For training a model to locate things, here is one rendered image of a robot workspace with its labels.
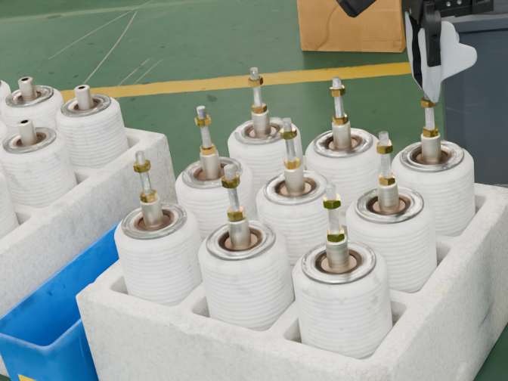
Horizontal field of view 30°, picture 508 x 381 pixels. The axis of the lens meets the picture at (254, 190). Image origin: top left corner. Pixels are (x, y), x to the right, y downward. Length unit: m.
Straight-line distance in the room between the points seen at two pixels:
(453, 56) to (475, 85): 0.40
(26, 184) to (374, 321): 0.58
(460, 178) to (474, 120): 0.38
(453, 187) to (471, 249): 0.08
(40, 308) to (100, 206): 0.18
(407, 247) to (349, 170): 0.17
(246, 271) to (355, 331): 0.13
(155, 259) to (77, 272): 0.28
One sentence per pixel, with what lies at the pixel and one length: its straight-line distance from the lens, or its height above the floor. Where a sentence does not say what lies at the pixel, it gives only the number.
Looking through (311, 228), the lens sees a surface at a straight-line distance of 1.07.
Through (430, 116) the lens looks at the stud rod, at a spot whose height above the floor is 0.31.
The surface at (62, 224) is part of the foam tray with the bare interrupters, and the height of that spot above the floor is 0.16.
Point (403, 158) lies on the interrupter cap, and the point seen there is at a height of 0.25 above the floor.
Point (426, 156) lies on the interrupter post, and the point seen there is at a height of 0.26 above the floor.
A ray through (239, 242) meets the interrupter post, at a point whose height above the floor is 0.26.
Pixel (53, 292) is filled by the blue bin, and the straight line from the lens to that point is 1.29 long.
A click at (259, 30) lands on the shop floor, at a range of 2.36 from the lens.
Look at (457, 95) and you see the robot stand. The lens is 1.47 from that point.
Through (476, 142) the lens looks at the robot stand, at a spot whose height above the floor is 0.10.
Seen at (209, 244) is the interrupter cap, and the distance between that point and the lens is 1.01.
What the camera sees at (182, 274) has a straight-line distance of 1.07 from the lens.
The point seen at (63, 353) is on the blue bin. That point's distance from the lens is 1.18.
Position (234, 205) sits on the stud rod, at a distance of 0.99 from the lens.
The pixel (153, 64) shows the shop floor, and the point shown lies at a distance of 2.26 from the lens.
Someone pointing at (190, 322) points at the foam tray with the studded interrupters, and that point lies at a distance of 1.03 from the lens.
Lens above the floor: 0.78
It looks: 29 degrees down
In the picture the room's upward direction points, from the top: 9 degrees counter-clockwise
